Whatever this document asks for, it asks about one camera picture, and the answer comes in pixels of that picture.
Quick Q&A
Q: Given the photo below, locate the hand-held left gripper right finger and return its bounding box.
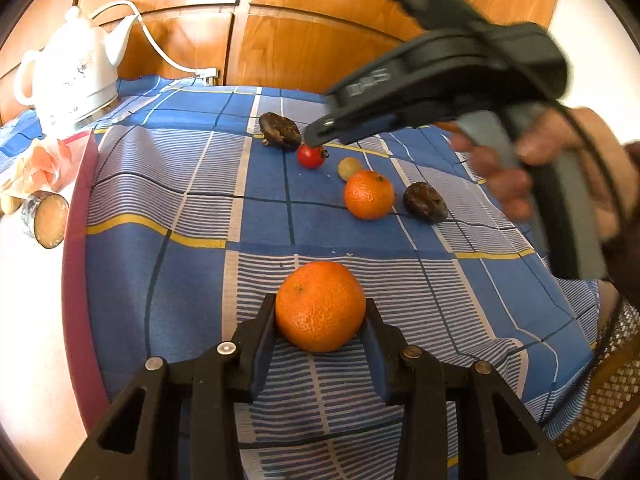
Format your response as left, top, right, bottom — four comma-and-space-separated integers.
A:
359, 297, 576, 480

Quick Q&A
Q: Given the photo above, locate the small yellow fruit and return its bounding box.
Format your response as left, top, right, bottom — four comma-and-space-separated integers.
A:
338, 157, 363, 182

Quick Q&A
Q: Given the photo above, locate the blue checked tablecloth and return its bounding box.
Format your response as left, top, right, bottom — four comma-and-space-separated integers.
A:
0, 75, 601, 480

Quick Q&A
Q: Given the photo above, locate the orange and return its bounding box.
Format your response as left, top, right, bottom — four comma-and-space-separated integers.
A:
0, 132, 88, 201

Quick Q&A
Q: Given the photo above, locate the woven rattan chair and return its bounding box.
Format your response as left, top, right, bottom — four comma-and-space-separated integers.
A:
550, 295, 640, 461

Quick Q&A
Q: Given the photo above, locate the pink-rimmed white box tray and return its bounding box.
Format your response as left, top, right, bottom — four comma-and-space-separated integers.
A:
0, 127, 113, 480

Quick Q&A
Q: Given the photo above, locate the cut pale fruit piece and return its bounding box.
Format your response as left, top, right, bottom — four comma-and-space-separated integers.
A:
21, 191, 70, 250

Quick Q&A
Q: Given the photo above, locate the white power cable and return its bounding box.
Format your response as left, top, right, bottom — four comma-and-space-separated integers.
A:
87, 1, 208, 76

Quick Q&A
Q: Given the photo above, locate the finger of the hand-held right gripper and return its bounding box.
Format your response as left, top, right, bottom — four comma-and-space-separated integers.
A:
303, 107, 401, 147

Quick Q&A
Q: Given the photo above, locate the dark brown round fruit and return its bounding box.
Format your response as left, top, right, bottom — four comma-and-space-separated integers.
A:
403, 181, 448, 224
258, 112, 303, 152

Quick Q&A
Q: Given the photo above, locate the white ceramic electric kettle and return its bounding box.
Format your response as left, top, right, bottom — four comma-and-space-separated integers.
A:
14, 6, 138, 131

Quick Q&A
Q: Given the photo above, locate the wooden panelled wardrobe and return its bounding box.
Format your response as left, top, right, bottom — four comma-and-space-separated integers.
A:
0, 0, 566, 126

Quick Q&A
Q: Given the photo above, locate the person's right hand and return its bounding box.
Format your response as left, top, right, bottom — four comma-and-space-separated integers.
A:
434, 106, 631, 246

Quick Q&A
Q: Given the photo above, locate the person's right forearm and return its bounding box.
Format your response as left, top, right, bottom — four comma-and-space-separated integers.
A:
600, 140, 640, 311

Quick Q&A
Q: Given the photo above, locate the small red tomato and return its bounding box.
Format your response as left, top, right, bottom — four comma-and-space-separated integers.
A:
297, 143, 330, 170

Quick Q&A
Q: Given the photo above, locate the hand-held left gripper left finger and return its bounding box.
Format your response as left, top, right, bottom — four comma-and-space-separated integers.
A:
60, 292, 278, 480

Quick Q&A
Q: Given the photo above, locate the orange tangerine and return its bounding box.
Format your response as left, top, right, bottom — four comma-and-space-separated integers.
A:
344, 170, 396, 221
275, 260, 367, 353

